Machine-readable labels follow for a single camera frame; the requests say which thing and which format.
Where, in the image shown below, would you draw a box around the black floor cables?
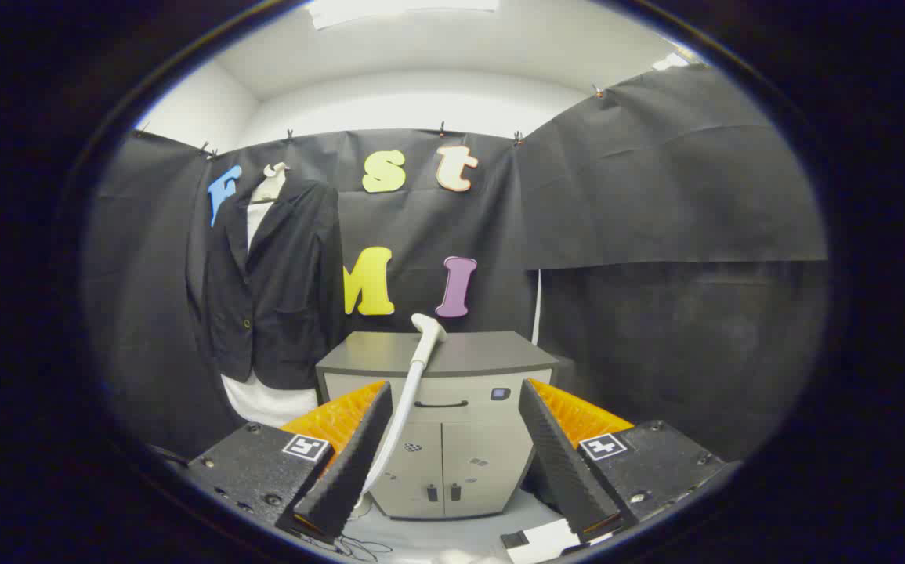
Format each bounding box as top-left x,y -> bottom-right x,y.
295,531 -> 395,562

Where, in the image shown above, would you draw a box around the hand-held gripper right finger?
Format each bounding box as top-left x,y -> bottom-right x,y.
519,378 -> 727,545

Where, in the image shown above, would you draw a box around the black backdrop cloth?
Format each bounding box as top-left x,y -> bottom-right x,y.
80,64 -> 829,463

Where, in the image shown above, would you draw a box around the white undershirt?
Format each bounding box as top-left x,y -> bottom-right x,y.
221,201 -> 320,428

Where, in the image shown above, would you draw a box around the row of black clips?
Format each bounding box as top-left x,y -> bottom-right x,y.
137,82 -> 606,159

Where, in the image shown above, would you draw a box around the white garment steamer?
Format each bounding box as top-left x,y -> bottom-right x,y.
350,313 -> 447,519

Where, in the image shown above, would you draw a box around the white flat panel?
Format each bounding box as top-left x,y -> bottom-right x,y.
501,518 -> 619,564

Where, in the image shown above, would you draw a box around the black suit jacket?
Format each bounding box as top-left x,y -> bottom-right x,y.
200,176 -> 343,390

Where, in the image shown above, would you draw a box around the grey cabinet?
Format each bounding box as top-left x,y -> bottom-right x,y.
316,331 -> 576,520

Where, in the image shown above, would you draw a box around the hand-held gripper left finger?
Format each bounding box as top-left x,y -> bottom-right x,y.
186,381 -> 394,545

